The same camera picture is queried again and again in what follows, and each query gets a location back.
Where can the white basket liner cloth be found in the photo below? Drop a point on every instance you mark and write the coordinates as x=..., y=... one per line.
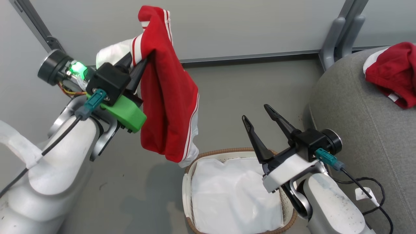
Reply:
x=234, y=198

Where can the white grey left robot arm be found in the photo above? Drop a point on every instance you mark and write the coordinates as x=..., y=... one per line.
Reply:
x=48, y=182

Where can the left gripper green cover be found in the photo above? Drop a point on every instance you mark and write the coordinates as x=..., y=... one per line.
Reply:
x=126, y=113

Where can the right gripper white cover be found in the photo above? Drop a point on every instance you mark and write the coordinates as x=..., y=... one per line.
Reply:
x=292, y=169

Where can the grey rounded post foot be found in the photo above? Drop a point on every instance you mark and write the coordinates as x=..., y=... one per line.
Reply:
x=331, y=42
x=354, y=29

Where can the grey fabric sofa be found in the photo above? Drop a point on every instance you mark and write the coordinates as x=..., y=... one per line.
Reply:
x=357, y=113

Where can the grey partition bottom rail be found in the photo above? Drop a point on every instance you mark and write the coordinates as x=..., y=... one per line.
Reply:
x=253, y=57

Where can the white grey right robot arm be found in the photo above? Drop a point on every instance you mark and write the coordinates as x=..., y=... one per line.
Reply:
x=328, y=208

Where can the red garment wide white band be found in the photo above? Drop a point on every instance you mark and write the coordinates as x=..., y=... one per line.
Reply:
x=396, y=71

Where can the red garment thin white stripes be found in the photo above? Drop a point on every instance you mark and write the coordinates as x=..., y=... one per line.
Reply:
x=165, y=97

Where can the grey partition corner post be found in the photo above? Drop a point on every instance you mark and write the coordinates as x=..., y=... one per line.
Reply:
x=32, y=19

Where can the white wicker-rimmed laundry basket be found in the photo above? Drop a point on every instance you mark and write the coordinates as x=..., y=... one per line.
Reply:
x=186, y=198

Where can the grey double partition post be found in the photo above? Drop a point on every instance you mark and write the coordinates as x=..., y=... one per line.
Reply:
x=352, y=6

